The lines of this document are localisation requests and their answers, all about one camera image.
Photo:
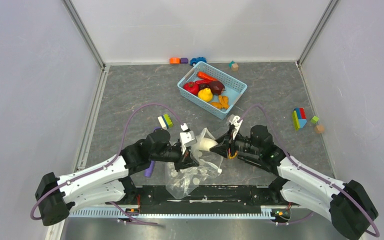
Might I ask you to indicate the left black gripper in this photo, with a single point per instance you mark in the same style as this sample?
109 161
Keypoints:
186 160

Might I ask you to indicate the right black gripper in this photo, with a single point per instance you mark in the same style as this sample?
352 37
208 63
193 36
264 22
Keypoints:
225 143

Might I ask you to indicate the white toy egg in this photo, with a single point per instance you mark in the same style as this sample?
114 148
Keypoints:
205 144

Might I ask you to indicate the clear dotted zip top bag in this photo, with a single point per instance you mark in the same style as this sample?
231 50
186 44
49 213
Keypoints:
181 183

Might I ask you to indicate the yellow toy pear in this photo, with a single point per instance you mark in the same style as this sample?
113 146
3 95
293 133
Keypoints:
205 94

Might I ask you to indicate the dark red toy onion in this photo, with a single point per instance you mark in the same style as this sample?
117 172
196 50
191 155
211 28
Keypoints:
216 87

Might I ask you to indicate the light blue plastic basket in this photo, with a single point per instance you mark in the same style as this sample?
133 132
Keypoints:
234 88

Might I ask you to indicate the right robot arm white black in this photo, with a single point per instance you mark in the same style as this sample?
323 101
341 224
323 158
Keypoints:
345 204

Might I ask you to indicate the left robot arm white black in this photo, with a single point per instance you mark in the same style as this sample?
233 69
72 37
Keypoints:
58 196

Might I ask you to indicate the orange round toy slice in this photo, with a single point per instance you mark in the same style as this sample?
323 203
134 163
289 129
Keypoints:
232 155

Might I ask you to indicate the purple toy microphone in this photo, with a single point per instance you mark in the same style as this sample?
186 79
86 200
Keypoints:
149 171

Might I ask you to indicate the white green block stack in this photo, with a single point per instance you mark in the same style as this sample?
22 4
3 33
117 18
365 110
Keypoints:
165 121

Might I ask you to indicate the orange toy croissant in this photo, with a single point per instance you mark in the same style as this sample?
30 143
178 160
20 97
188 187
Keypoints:
222 103

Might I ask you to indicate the red toy tomato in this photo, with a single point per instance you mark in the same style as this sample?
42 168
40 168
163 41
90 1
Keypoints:
192 88

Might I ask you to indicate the red toy chili pepper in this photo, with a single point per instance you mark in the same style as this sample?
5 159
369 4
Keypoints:
203 81

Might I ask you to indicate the orange toy carrot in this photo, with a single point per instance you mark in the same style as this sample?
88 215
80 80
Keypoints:
204 76

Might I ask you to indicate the multicolour block stack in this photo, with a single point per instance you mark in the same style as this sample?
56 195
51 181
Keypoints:
299 118

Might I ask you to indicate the teal and tan cubes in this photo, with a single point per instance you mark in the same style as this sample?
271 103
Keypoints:
234 66

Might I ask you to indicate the blue toy car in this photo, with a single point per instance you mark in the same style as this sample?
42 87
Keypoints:
196 60

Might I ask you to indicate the orange cylinder block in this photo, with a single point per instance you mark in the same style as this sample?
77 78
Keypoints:
174 60

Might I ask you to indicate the purple block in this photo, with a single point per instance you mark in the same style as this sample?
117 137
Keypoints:
184 60

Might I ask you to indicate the green cube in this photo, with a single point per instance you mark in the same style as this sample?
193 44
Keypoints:
314 119

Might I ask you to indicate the tan wooden cube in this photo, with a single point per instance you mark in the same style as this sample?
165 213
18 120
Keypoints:
319 129

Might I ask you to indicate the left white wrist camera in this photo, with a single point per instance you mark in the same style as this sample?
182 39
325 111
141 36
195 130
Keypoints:
187 138

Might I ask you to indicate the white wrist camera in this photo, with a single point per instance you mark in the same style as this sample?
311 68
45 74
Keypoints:
235 122
187 138

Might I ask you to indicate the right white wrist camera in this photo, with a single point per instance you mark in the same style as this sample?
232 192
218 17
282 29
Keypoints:
235 122

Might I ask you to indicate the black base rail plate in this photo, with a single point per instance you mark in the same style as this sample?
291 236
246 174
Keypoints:
205 199

